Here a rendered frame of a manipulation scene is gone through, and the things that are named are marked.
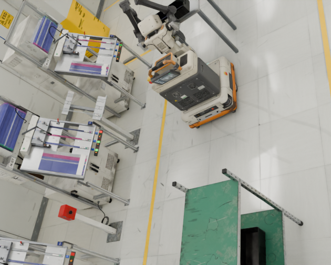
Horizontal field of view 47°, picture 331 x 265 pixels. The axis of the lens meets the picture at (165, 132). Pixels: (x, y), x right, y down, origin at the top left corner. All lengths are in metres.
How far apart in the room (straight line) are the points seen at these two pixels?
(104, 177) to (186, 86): 1.74
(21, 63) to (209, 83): 2.59
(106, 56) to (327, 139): 3.10
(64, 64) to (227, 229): 3.54
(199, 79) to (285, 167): 1.20
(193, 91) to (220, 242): 1.97
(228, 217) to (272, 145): 1.42
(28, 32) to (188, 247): 3.81
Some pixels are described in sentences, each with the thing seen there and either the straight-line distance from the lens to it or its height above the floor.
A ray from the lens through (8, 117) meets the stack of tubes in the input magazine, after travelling 4.64.
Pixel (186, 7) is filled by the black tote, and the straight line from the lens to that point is 4.26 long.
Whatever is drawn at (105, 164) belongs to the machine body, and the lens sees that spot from 5.06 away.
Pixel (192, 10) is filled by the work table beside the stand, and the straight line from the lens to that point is 4.40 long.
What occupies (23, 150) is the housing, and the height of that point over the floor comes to 1.28.
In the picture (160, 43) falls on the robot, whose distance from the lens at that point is 4.03.
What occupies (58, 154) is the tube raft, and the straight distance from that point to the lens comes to 4.56.
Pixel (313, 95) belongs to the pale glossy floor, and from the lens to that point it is 3.85.
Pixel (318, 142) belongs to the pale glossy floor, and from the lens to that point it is 3.58.
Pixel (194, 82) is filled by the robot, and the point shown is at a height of 0.61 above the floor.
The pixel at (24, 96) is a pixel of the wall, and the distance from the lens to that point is 6.72.
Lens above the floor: 2.92
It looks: 37 degrees down
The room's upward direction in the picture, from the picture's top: 56 degrees counter-clockwise
